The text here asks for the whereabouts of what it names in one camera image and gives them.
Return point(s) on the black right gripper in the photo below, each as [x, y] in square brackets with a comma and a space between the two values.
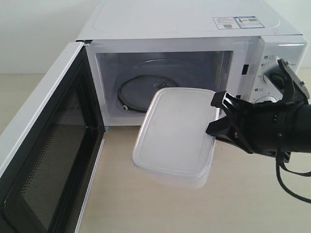
[254, 128]

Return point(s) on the white lidded plastic container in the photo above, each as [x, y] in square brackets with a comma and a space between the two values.
[172, 146]

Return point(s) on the white microwave door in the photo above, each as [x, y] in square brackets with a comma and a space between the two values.
[50, 150]

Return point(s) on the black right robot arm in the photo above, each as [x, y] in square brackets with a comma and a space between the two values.
[297, 129]

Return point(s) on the white Midea microwave oven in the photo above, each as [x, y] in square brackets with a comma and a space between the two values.
[126, 33]

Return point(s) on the upper white power knob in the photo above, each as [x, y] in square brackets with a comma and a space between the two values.
[268, 70]

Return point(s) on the glass turntable plate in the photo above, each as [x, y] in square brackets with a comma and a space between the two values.
[136, 93]

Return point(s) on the blue white label sticker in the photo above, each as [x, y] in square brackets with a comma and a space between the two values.
[245, 22]

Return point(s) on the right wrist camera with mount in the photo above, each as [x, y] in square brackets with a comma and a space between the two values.
[292, 89]

